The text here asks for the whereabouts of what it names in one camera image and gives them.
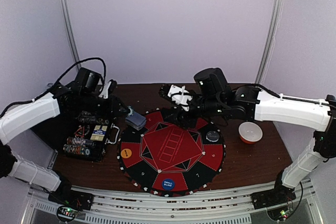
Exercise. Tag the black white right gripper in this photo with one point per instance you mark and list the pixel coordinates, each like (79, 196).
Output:
(179, 112)

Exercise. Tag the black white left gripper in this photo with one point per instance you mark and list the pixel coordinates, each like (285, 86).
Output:
(112, 110)

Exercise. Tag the black dealer button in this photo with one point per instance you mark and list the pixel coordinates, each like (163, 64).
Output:
(212, 136)

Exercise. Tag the orange big blind button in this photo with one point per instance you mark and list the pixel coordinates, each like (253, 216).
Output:
(126, 153)

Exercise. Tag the blue small blind button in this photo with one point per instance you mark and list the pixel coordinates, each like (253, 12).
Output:
(168, 184)

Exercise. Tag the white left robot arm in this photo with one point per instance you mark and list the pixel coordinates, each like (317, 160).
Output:
(20, 117)

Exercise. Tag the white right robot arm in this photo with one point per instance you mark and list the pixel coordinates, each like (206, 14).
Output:
(254, 102)

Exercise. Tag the Texas Hold'em card box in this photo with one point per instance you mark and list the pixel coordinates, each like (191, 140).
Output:
(98, 133)

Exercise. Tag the blue backed card deck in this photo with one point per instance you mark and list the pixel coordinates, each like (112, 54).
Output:
(136, 120)

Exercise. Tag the top multicolour chip row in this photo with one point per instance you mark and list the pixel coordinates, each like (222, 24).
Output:
(89, 118)

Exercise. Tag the white orange bowl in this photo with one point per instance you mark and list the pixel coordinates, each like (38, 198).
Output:
(250, 133)

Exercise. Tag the black poker chip case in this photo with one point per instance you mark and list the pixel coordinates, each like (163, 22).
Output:
(81, 129)

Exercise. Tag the black 100 chip stack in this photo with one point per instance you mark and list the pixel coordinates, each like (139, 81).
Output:
(80, 142)

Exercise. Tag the round red black poker mat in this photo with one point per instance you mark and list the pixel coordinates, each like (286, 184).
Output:
(163, 150)

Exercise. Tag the chrome case handle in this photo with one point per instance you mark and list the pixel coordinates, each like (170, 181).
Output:
(115, 131)

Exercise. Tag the right aluminium frame post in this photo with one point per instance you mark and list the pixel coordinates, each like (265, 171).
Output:
(270, 41)

